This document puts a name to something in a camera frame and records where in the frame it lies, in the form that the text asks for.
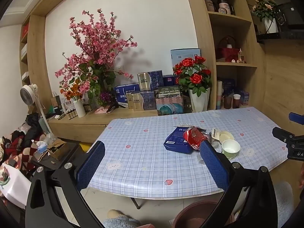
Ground blue plaid tablecloth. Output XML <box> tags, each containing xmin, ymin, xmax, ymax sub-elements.
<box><xmin>88</xmin><ymin>106</ymin><xmax>291</xmax><ymax>199</ymax></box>

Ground black mini tripod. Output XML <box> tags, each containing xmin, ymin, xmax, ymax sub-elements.
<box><xmin>107</xmin><ymin>101</ymin><xmax>127</xmax><ymax>113</ymax></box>

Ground pink blossom arrangement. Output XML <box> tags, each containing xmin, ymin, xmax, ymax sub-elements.
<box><xmin>55</xmin><ymin>8</ymin><xmax>138</xmax><ymax>105</ymax></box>

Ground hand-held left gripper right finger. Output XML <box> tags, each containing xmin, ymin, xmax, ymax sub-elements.
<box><xmin>199</xmin><ymin>140</ymin><xmax>278</xmax><ymax>228</ymax></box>

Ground white paper sheet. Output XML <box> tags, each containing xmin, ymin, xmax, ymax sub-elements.
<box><xmin>0</xmin><ymin>164</ymin><xmax>34</xmax><ymax>205</ymax></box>

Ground blue and white box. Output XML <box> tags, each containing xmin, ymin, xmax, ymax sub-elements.
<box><xmin>114</xmin><ymin>83</ymin><xmax>140</xmax><ymax>103</ymax></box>

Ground row of small brown bottles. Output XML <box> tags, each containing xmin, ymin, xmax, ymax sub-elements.
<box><xmin>65</xmin><ymin>108</ymin><xmax>78</xmax><ymax>120</ymax></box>

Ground beige slipper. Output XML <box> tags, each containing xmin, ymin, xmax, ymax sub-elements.
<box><xmin>107</xmin><ymin>209</ymin><xmax>125</xmax><ymax>219</ymax></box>

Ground white flower pot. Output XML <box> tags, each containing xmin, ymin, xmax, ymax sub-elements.
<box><xmin>264</xmin><ymin>18</ymin><xmax>279</xmax><ymax>34</ymax></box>

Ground slim white vase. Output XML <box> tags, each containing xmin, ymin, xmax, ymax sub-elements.
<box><xmin>72</xmin><ymin>98</ymin><xmax>86</xmax><ymax>118</ymax></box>

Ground black wall shelf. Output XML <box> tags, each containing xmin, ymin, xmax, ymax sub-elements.
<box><xmin>255</xmin><ymin>2</ymin><xmax>304</xmax><ymax>44</ymax></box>

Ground white paper cup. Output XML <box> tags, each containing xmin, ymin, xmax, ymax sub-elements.
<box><xmin>221</xmin><ymin>139</ymin><xmax>241</xmax><ymax>160</ymax></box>

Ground white angular vase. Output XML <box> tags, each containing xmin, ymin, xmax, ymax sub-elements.
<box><xmin>188</xmin><ymin>87</ymin><xmax>211</xmax><ymax>112</ymax></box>

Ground small dark blue box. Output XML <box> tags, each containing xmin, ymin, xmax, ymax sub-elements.
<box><xmin>163</xmin><ymin>75</ymin><xmax>176</xmax><ymax>86</ymax></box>

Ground pink rose plant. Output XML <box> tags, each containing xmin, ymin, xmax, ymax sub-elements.
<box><xmin>252</xmin><ymin>0</ymin><xmax>278</xmax><ymax>22</ymax></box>

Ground dark side table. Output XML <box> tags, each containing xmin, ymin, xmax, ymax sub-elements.
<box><xmin>31</xmin><ymin>142</ymin><xmax>80</xmax><ymax>171</ymax></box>

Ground stack of pastel cups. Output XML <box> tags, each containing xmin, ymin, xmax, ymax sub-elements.
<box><xmin>217</xmin><ymin>80</ymin><xmax>224</xmax><ymax>110</ymax></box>

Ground light blue flat box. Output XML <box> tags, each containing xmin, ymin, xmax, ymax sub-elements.
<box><xmin>170</xmin><ymin>49</ymin><xmax>201</xmax><ymax>66</ymax></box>

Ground dark blue printed box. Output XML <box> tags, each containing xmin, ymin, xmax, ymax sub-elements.
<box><xmin>222</xmin><ymin>78</ymin><xmax>237</xmax><ymax>95</ymax></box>

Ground cardboard box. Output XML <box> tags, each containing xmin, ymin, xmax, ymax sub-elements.
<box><xmin>46</xmin><ymin>139</ymin><xmax>67</xmax><ymax>161</ymax></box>

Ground orange flowers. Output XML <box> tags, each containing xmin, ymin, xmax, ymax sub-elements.
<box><xmin>60</xmin><ymin>81</ymin><xmax>80</xmax><ymax>101</ymax></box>

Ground purple flowers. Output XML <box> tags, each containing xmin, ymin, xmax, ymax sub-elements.
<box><xmin>98</xmin><ymin>91</ymin><xmax>113</xmax><ymax>106</ymax></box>

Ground blue packet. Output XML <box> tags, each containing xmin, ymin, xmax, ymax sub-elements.
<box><xmin>163</xmin><ymin>126</ymin><xmax>194</xmax><ymax>154</ymax></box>

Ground red rose bouquet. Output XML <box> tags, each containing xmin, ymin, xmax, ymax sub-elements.
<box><xmin>173</xmin><ymin>56</ymin><xmax>212</xmax><ymax>97</ymax></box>

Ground brown plastic bin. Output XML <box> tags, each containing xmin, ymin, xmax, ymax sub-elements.
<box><xmin>174</xmin><ymin>199</ymin><xmax>234</xmax><ymax>228</ymax></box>

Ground person's right leg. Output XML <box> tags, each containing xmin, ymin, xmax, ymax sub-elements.
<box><xmin>274</xmin><ymin>181</ymin><xmax>301</xmax><ymax>228</ymax></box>

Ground small blue carton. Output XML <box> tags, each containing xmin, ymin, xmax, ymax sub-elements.
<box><xmin>239</xmin><ymin>90</ymin><xmax>250</xmax><ymax>106</ymax></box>

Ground red wrapper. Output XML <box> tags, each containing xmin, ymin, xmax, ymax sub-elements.
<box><xmin>183</xmin><ymin>126</ymin><xmax>210</xmax><ymax>150</ymax></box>

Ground pile of clothes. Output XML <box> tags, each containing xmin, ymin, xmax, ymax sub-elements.
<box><xmin>0</xmin><ymin>113</ymin><xmax>48</xmax><ymax>178</ymax></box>

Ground shrink-wrapped bottle pack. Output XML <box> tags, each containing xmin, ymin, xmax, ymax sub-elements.
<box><xmin>155</xmin><ymin>85</ymin><xmax>184</xmax><ymax>117</ymax></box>

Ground person's left leg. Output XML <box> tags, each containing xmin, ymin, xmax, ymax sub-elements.
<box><xmin>103</xmin><ymin>215</ymin><xmax>142</xmax><ymax>228</ymax></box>

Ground person's leg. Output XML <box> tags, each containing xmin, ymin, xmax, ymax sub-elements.
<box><xmin>274</xmin><ymin>181</ymin><xmax>301</xmax><ymax>228</ymax></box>
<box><xmin>103</xmin><ymin>215</ymin><xmax>142</xmax><ymax>228</ymax></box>

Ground red box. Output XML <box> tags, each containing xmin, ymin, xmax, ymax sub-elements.
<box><xmin>21</xmin><ymin>24</ymin><xmax>29</xmax><ymax>43</ymax></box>

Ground white standing fan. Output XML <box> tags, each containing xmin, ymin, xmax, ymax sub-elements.
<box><xmin>20</xmin><ymin>83</ymin><xmax>51</xmax><ymax>133</ymax></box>

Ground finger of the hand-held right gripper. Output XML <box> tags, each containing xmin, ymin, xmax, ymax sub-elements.
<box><xmin>288</xmin><ymin>112</ymin><xmax>304</xmax><ymax>125</ymax></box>
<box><xmin>272</xmin><ymin>127</ymin><xmax>298</xmax><ymax>146</ymax></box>

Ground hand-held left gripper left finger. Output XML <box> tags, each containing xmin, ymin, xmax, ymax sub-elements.
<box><xmin>25</xmin><ymin>141</ymin><xmax>106</xmax><ymax>228</ymax></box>

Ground tall gold and blue box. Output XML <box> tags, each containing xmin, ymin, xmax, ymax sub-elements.
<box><xmin>137</xmin><ymin>70</ymin><xmax>164</xmax><ymax>91</ymax></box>

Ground red basket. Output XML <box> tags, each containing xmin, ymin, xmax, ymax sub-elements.
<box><xmin>218</xmin><ymin>36</ymin><xmax>240</xmax><ymax>62</ymax></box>

